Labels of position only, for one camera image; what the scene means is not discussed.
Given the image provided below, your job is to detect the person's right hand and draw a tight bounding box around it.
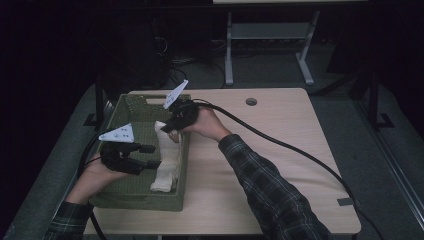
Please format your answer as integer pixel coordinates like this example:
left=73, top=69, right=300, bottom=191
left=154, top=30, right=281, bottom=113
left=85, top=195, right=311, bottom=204
left=168, top=106, right=233, bottom=143

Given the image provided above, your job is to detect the white towel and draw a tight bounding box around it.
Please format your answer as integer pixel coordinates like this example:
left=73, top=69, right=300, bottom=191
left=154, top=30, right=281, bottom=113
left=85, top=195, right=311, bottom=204
left=149, top=120, right=184, bottom=194

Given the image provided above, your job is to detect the person's left hand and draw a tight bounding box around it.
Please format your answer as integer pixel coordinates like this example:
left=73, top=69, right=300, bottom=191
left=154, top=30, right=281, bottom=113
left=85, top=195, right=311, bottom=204
left=65, top=153, right=130, bottom=205

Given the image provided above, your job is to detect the white metal frame desk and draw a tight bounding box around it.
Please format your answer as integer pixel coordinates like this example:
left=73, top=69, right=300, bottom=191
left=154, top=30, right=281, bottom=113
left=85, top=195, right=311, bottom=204
left=212, top=0, right=368, bottom=88

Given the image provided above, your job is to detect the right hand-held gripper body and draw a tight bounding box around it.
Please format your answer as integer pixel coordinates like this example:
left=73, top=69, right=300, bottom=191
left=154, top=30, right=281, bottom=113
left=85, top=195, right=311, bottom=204
left=162, top=79, right=200, bottom=132

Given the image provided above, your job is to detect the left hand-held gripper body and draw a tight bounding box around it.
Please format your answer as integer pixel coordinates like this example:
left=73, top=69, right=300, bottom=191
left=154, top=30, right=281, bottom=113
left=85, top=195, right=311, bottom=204
left=98, top=122, right=145, bottom=176

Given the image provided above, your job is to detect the dark equipment block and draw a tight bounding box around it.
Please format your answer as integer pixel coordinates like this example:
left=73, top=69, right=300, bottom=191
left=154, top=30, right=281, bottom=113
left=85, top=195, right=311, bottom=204
left=98, top=18, right=172, bottom=92

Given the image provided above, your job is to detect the black upright post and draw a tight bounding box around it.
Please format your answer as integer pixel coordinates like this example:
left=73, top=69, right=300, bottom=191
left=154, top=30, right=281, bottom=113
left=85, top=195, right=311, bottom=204
left=367, top=70, right=396, bottom=130
left=83, top=71, right=107, bottom=130

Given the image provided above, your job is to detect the aluminium frame rail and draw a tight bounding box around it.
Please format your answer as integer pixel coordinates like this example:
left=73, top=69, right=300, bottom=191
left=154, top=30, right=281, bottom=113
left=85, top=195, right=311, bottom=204
left=42, top=99, right=116, bottom=240
left=353, top=99, right=424, bottom=232

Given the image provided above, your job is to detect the right hand-held gripper black cable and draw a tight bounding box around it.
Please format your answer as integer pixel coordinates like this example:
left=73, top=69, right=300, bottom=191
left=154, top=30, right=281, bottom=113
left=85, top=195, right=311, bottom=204
left=191, top=97, right=386, bottom=240

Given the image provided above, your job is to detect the bundle of floor cables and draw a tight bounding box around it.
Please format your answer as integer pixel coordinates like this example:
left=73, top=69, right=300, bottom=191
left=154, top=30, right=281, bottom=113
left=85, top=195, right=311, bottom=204
left=169, top=56, right=228, bottom=90

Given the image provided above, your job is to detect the green woven basket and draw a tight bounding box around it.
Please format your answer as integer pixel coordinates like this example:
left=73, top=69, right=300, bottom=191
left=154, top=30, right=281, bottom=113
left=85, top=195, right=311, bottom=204
left=88, top=93, right=193, bottom=213

